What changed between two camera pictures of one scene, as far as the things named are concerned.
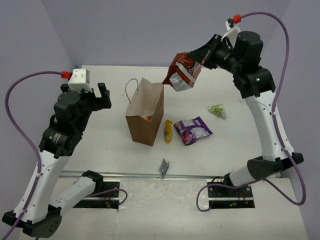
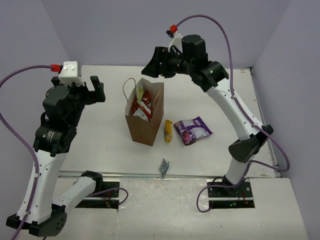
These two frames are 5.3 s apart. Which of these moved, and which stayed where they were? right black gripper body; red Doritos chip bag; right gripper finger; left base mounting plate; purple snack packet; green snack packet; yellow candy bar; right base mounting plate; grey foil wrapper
Moved: right black gripper body; right gripper finger; green snack packet; red Doritos chip bag
Stayed: yellow candy bar; right base mounting plate; left base mounting plate; grey foil wrapper; purple snack packet
